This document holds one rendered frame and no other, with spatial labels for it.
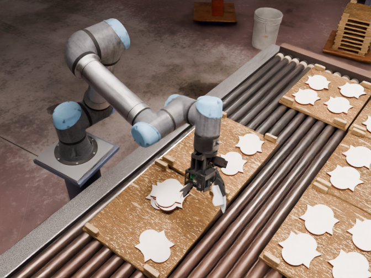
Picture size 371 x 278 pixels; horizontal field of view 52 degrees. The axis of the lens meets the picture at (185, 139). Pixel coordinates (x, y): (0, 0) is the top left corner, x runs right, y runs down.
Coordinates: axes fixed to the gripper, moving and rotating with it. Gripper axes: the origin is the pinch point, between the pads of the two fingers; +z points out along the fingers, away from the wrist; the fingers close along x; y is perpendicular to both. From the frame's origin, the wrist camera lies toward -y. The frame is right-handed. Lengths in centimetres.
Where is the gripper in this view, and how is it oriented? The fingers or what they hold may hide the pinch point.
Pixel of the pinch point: (204, 204)
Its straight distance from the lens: 123.6
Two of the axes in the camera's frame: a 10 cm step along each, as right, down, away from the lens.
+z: -0.6, 9.3, 3.6
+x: 8.2, 2.5, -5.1
